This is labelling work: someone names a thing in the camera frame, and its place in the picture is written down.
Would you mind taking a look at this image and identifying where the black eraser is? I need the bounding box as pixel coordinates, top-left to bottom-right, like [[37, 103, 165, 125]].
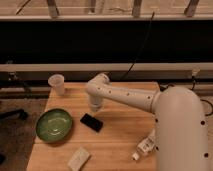
[[80, 114, 103, 132]]

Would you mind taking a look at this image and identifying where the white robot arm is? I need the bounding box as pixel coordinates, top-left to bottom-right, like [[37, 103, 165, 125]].
[[85, 73, 210, 171]]

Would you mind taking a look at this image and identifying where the green bowl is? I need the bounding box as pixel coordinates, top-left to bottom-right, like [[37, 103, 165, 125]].
[[36, 108, 73, 143]]

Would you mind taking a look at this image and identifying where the white sponge block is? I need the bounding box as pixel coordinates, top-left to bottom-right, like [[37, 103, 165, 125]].
[[68, 147, 90, 171]]

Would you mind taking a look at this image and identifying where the white small bottle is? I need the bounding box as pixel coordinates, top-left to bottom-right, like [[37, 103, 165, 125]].
[[132, 130, 155, 161]]

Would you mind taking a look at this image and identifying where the black chair base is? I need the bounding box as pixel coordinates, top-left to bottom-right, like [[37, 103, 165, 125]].
[[0, 109, 28, 120]]

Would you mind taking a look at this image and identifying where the black cable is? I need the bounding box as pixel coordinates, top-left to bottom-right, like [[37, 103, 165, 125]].
[[119, 11, 156, 82]]

